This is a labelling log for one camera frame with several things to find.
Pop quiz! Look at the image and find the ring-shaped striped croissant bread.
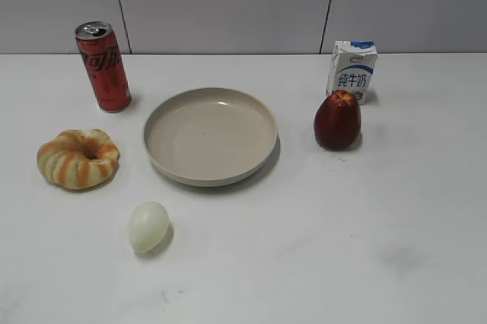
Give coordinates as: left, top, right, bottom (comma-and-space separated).
37, 129, 120, 190

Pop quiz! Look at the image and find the beige round plate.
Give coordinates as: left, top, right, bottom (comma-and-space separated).
143, 87, 279, 188

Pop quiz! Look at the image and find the dark red apple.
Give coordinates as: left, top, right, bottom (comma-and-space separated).
314, 90, 361, 150

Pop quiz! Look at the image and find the pale white egg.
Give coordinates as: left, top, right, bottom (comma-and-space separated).
129, 202, 170, 253

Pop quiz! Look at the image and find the white blue milk carton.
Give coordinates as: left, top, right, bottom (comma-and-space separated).
325, 41, 377, 105

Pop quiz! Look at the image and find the red cola can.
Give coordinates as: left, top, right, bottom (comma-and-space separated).
75, 21, 132, 113

